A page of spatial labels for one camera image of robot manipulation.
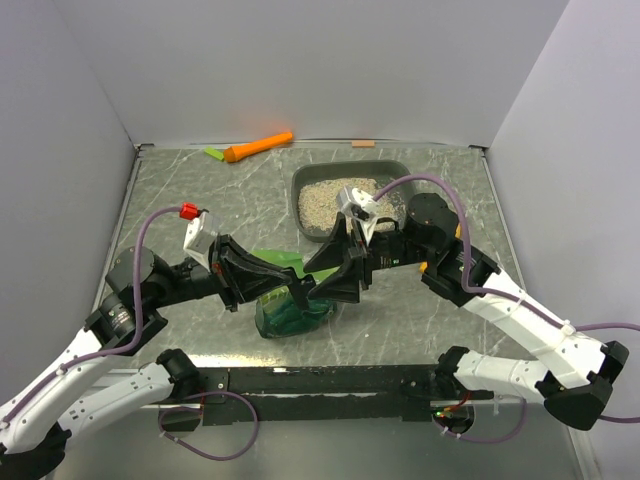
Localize litter granules in box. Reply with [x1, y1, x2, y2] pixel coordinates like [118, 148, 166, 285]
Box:
[298, 178, 404, 236]

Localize orange toy microphone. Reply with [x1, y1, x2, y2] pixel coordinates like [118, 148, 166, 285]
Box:
[223, 132, 294, 163]

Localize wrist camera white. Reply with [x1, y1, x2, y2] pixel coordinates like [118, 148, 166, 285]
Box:
[336, 186, 380, 245]
[179, 202, 220, 270]

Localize green litter bag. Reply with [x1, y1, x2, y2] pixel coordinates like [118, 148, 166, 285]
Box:
[252, 250, 338, 339]

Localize yellow plastic scoop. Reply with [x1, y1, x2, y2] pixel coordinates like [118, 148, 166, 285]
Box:
[420, 224, 461, 274]

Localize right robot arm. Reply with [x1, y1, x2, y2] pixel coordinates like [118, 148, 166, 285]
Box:
[304, 193, 629, 431]

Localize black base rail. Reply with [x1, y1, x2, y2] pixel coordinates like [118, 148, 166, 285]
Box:
[194, 364, 493, 422]

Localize tan tape piece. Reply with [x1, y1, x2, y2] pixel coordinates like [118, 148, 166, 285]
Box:
[351, 140, 376, 148]

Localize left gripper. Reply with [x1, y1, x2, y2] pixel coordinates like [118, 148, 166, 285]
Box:
[149, 232, 293, 310]

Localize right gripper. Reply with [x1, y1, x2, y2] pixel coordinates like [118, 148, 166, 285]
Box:
[303, 211, 434, 304]

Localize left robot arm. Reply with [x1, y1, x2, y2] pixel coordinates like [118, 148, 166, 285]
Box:
[1, 228, 315, 479]

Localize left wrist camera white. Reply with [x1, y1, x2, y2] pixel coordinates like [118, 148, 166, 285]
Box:
[179, 202, 220, 270]

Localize green rectangular block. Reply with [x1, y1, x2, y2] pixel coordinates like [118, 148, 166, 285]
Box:
[204, 147, 225, 162]

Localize grey litter box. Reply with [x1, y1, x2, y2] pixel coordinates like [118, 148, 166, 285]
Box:
[290, 160, 410, 243]

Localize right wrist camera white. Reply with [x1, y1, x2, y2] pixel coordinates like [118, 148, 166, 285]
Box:
[336, 186, 380, 245]

